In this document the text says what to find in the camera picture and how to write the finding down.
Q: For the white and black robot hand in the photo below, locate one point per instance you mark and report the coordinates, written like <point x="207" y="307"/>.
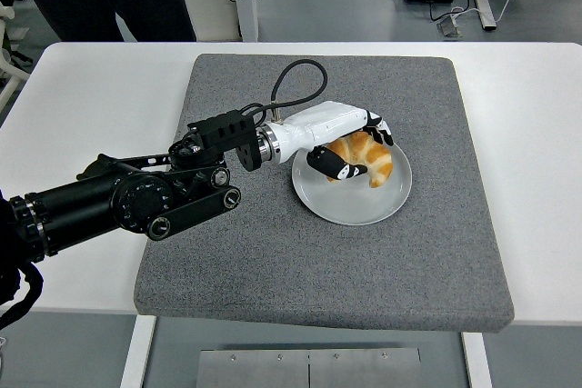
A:
<point x="327" y="122"/>

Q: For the golden croissant bread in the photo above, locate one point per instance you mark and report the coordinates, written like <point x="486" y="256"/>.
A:
<point x="377" y="161"/>

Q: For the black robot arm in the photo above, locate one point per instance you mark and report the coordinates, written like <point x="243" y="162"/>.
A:
<point x="91" y="206"/>

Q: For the grey round plate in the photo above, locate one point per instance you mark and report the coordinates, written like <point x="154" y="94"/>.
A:
<point x="350" y="206"/>

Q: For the grey felt mat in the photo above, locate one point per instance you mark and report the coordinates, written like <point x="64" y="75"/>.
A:
<point x="318" y="261"/>

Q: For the small grey foot pedal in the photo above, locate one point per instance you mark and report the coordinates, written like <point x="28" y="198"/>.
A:
<point x="450" y="29"/>

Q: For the white work table leg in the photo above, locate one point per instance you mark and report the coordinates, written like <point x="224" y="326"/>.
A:
<point x="477" y="361"/>
<point x="136" y="351"/>

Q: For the white chair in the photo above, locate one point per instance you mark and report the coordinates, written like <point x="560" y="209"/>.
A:
<point x="13" y="86"/>

